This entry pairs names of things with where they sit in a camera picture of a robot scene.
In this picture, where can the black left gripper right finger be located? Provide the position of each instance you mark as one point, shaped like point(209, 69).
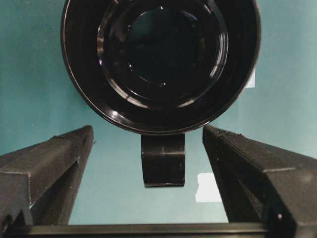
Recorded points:
point(259, 182)

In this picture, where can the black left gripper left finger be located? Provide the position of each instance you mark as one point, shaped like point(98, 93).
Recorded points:
point(39, 183)

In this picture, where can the pale tape strip lower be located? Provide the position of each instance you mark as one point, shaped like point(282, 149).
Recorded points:
point(207, 191)

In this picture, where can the pale tape strip near holder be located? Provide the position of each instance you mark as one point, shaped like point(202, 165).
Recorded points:
point(251, 80)

